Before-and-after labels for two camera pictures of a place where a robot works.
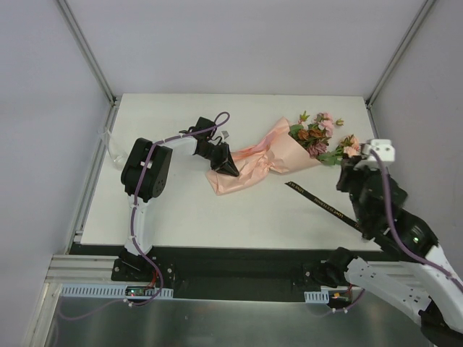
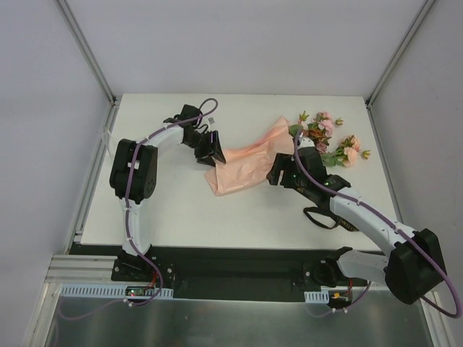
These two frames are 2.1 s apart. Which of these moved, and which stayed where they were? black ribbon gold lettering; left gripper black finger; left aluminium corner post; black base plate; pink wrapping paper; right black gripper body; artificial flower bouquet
Moved: left gripper black finger; right black gripper body; black ribbon gold lettering
Stayed: black base plate; left aluminium corner post; pink wrapping paper; artificial flower bouquet
